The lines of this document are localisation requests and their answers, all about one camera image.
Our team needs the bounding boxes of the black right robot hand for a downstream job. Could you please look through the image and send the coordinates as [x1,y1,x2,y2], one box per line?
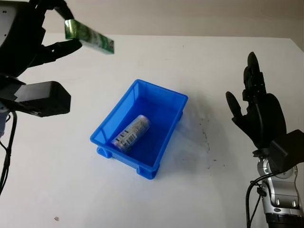
[225,51,287,150]

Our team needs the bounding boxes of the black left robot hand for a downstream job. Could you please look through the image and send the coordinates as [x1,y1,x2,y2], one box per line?
[0,0,83,77]

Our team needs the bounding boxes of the green printed carton box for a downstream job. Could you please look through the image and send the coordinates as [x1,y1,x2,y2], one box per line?
[64,19,114,55]

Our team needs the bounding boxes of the silver printed can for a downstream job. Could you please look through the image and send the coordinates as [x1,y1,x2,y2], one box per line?
[111,115,151,152]

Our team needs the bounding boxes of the blue plastic tray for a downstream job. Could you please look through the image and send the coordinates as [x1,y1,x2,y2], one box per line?
[89,79,189,181]

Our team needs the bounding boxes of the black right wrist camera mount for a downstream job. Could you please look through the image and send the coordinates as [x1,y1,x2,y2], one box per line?
[269,129,304,175]

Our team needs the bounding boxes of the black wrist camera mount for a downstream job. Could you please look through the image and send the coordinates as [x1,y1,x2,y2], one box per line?
[269,129,304,175]
[0,81,71,117]

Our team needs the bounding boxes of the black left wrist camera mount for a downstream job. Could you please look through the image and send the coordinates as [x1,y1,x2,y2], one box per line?
[0,81,71,117]

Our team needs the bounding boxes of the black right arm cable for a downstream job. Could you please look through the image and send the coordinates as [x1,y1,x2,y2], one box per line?
[246,175,267,228]

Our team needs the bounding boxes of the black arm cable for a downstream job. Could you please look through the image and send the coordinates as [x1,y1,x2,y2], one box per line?
[246,175,267,228]
[0,111,18,195]

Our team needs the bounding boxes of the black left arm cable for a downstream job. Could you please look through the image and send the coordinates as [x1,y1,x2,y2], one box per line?
[0,111,18,195]

